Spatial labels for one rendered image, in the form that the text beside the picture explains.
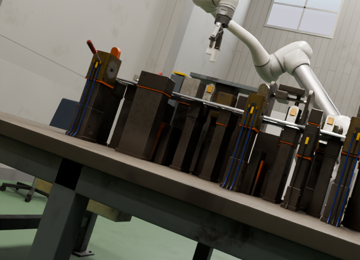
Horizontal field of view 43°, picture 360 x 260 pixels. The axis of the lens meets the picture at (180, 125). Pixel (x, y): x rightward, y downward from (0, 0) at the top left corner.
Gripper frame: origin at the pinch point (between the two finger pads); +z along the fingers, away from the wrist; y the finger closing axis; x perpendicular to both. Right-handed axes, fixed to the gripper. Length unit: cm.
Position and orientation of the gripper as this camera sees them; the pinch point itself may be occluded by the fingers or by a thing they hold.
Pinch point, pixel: (210, 55)
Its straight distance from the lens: 231.0
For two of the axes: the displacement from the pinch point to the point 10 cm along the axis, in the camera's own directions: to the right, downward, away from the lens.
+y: -2.0, -1.4, -9.7
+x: 9.3, 2.9, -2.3
